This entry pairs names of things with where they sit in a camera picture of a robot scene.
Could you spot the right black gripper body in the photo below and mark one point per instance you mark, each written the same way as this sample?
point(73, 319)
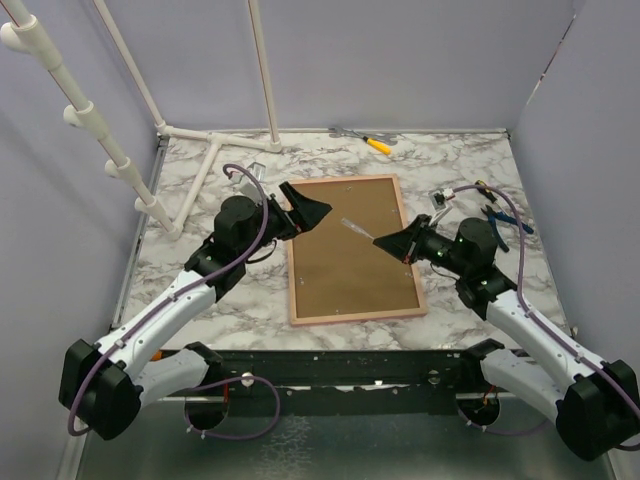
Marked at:
point(439, 248)

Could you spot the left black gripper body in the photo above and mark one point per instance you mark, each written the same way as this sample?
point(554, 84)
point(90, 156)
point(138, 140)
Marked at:
point(282, 226)

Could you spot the clear tester screwdriver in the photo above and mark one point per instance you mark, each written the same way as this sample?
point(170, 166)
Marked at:
point(356, 228)

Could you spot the pink picture frame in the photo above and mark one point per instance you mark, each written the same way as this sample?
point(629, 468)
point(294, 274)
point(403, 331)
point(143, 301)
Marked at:
point(337, 275)

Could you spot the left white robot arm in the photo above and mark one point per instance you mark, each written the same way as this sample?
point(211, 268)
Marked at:
point(105, 384)

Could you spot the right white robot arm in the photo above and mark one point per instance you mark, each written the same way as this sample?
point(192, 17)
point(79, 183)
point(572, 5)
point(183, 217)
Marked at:
point(594, 404)

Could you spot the black yellow screwdriver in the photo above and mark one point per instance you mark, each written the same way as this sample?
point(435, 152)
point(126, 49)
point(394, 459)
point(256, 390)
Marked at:
point(485, 191)

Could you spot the silver wrench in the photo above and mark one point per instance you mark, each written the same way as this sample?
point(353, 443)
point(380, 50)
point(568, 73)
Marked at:
point(386, 138)

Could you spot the white pvc pipe rack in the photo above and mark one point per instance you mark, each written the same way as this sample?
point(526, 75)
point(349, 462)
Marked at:
point(53, 189)

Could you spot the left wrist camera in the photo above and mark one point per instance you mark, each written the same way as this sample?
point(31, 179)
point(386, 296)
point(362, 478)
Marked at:
point(245, 185)

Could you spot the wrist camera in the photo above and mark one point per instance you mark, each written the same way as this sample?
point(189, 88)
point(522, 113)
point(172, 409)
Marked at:
point(245, 185)
point(440, 199)

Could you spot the blue handled pliers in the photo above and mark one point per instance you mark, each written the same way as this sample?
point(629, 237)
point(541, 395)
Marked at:
point(493, 217)

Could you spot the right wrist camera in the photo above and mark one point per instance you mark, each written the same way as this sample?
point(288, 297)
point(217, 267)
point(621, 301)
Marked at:
point(440, 199)

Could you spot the yellow handled screwdriver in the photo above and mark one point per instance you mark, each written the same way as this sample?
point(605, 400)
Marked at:
point(377, 145)

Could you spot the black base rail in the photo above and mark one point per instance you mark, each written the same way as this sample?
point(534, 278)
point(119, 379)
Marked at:
point(343, 383)

